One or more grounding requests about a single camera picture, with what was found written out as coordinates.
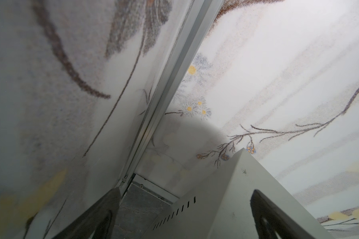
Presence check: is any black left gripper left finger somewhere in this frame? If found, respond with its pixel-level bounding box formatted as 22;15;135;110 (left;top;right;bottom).
54;188;121;239

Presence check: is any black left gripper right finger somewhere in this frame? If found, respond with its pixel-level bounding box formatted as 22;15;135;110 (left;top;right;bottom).
250;189;332;239

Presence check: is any aluminium corner frame left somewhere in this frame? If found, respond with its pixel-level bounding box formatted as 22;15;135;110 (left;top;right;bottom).
117;0;223;195

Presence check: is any grey metal cabinet box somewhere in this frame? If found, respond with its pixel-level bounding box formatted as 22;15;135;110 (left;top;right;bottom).
140;147;337;239

